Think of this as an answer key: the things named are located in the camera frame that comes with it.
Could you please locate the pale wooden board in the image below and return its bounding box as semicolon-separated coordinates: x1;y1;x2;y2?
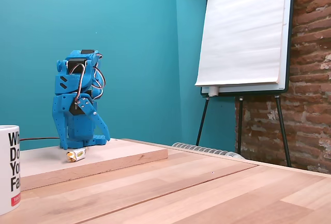
19;138;169;192

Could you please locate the tricolour gripper servo wire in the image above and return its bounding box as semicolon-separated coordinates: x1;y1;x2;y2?
69;63;86;106

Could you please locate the sweet yellow white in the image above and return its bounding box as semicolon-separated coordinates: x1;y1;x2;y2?
66;148;87;163

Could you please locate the reddish power cable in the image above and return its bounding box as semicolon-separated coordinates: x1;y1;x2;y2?
20;137;61;142

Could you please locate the white mug black lettering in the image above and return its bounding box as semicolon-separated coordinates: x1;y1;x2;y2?
0;125;21;216

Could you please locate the flipchart easel dark frame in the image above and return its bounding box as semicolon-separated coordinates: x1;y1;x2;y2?
195;0;297;168

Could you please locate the white radiator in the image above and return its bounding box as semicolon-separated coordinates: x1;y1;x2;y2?
172;142;245;160

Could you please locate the white flipchart paper pad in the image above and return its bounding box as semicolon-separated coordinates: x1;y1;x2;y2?
194;0;288;87

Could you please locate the tricolour arm servo wire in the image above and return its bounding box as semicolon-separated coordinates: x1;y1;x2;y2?
92;53;107;98

